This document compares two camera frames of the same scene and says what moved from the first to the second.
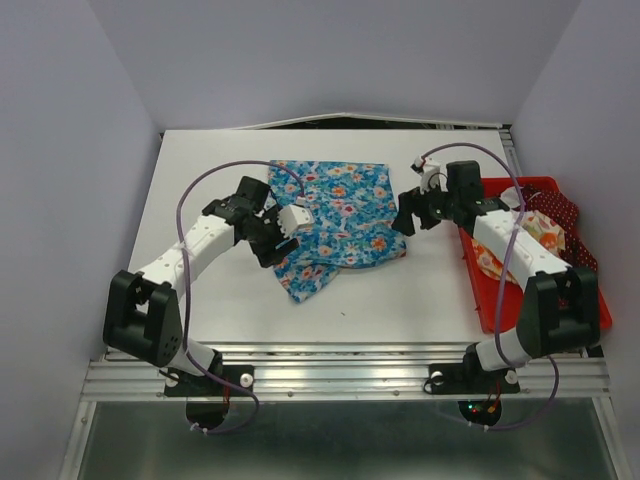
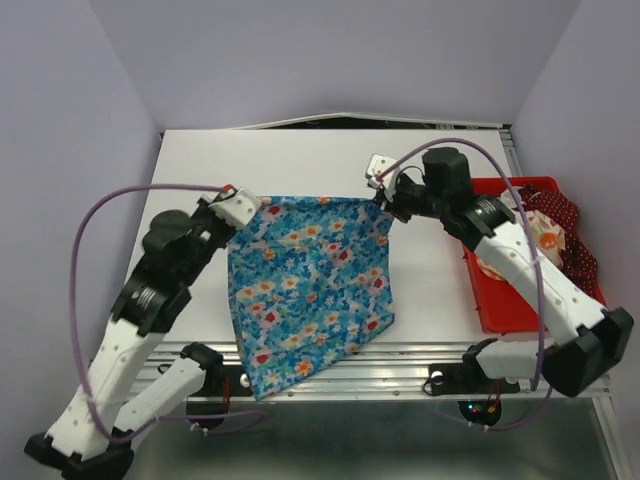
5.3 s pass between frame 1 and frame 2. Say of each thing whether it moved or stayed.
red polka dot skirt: stayed
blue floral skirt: moved
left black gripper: moved
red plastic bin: stayed
